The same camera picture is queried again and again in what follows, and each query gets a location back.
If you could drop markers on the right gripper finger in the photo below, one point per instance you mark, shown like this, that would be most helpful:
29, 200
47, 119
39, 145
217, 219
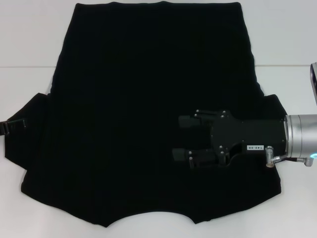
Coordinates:
180, 155

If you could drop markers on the black shirt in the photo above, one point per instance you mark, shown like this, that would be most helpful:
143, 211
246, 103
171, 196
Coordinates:
138, 86

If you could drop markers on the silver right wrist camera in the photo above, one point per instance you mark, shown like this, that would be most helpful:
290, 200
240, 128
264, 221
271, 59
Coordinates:
314, 81

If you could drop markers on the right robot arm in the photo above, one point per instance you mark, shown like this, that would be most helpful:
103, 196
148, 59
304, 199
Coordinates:
301, 135

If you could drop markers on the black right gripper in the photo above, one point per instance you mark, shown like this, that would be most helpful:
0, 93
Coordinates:
262, 134

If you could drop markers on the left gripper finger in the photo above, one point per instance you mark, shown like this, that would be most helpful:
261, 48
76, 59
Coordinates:
15, 127

